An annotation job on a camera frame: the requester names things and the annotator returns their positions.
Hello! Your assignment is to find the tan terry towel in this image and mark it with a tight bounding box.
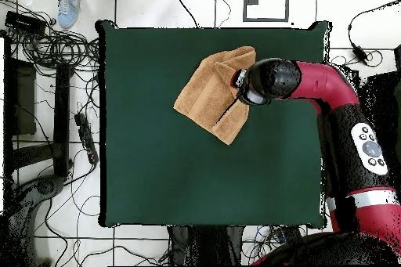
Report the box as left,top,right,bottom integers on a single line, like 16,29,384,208
172,45,258,146

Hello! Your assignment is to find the dark green table cloth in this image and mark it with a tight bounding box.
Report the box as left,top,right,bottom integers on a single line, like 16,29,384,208
95,18,332,229

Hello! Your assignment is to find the black power adapter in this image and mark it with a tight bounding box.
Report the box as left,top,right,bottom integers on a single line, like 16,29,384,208
351,44,369,66

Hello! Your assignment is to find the black power strip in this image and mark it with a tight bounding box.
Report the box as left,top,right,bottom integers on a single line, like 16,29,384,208
74,112,99,166
272,226,303,244

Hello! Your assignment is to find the light blue shoe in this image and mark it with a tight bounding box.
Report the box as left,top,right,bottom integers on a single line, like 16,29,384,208
56,0,83,30

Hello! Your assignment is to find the grey stand base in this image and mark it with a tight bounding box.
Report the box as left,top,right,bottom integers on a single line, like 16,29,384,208
5,174,65,266

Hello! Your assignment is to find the black rectangular box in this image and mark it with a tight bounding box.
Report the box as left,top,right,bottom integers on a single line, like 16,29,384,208
4,10,48,35

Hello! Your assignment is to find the grey square floor frame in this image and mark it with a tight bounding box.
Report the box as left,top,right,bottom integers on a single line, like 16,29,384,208
242,0,290,23

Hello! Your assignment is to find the thin black cable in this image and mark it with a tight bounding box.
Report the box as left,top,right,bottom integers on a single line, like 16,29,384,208
217,0,232,28

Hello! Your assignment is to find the thick black cable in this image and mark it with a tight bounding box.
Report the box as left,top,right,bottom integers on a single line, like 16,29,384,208
166,0,201,29

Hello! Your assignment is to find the black adapter cable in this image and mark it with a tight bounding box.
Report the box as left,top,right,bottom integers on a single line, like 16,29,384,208
346,0,401,49

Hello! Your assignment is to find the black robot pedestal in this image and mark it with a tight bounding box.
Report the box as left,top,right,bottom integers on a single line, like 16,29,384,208
167,225,245,266

